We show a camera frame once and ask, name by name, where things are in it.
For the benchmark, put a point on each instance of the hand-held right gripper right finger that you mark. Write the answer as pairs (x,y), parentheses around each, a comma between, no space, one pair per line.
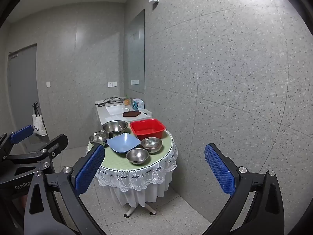
(220,170)

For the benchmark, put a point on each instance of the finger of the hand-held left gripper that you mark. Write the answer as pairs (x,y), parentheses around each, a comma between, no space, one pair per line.
(22,132)
(57,143)

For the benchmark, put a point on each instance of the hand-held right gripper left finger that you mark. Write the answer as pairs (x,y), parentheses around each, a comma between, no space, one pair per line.
(89,170)

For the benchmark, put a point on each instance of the blue square plastic bowl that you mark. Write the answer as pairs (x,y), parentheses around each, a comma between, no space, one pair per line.
(123,143)

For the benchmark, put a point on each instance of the large steel bowl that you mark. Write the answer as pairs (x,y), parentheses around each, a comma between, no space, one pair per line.
(115,127)

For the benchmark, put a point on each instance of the red plastic basin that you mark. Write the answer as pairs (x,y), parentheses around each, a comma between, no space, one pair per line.
(146,127)

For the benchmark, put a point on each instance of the white tote bag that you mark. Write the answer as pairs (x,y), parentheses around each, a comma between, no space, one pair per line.
(39,126)

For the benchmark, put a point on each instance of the grey door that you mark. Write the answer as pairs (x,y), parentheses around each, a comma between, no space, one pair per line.
(22,90)

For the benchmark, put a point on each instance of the white lace tablecloth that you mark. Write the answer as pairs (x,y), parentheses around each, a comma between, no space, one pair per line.
(137,177)

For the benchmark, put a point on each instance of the white counter cabinet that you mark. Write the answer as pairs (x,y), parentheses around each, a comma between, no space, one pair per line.
(102,117)

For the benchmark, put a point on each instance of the white table base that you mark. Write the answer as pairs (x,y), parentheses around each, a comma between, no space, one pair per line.
(129,211)

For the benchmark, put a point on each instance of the green round table mat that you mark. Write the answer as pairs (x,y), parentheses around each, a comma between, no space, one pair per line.
(162,155)

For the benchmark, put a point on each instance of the brown cloth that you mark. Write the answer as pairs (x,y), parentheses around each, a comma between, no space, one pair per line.
(130,114)

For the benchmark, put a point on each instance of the orange small box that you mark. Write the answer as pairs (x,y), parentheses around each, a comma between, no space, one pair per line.
(127,101)

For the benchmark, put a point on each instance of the clear plastic bag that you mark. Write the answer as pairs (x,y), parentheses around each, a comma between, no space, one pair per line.
(138,104)

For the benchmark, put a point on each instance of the wall mirror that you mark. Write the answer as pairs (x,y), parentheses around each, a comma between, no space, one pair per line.
(135,53)

